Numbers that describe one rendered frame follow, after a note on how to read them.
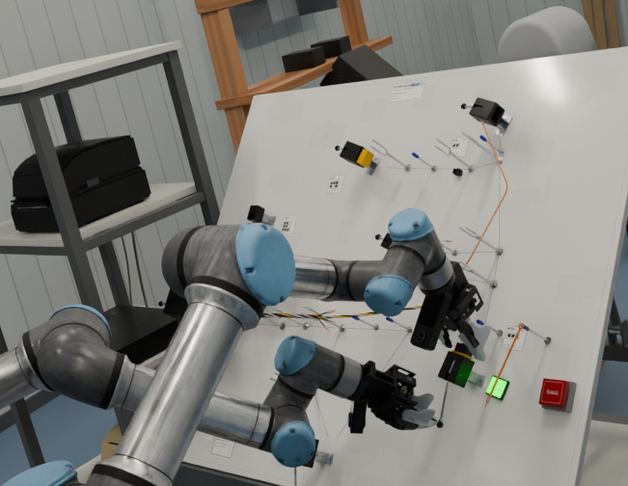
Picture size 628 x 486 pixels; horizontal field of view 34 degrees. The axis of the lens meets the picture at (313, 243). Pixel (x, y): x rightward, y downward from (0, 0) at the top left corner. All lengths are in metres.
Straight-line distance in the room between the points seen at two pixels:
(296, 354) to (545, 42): 5.00
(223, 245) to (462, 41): 9.49
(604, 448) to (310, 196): 0.92
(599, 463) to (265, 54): 5.84
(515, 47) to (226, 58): 2.88
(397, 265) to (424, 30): 8.40
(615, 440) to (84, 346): 1.25
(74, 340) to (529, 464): 0.87
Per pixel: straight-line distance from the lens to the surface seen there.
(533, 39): 6.68
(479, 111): 2.23
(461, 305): 1.94
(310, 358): 1.84
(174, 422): 1.37
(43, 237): 2.69
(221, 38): 4.27
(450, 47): 10.59
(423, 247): 1.81
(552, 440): 1.99
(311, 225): 2.53
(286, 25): 8.09
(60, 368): 1.72
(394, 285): 1.75
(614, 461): 2.35
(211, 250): 1.46
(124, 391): 1.71
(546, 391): 1.98
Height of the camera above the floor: 1.95
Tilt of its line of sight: 15 degrees down
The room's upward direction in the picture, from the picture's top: 13 degrees counter-clockwise
